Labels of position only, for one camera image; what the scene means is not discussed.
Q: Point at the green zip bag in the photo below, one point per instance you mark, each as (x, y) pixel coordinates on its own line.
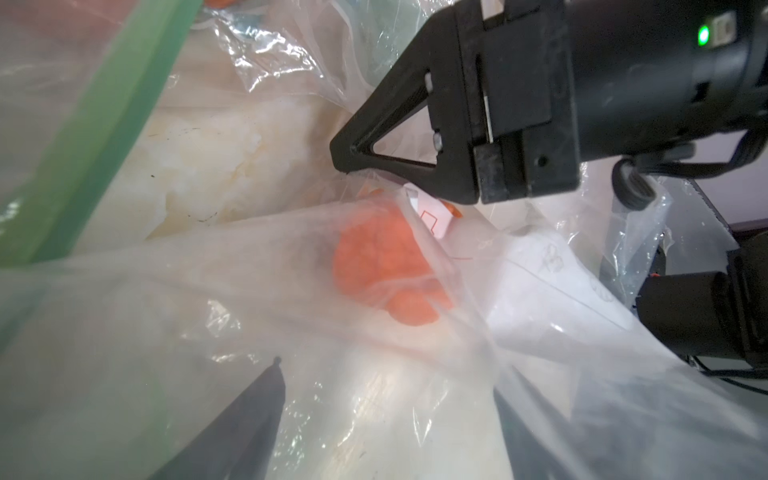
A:
(360, 48)
(127, 121)

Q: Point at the oranges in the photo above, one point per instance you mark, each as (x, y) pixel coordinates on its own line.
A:
(379, 263)

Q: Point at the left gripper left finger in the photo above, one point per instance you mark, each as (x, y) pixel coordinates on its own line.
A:
(239, 443)

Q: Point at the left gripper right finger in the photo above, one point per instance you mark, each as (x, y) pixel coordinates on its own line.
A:
(528, 458)

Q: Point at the blue zip clear bag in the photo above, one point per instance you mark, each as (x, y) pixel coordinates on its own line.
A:
(136, 353)

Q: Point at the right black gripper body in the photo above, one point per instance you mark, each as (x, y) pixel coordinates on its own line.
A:
(517, 84)

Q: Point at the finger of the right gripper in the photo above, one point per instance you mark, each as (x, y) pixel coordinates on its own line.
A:
(427, 74)
(421, 137)

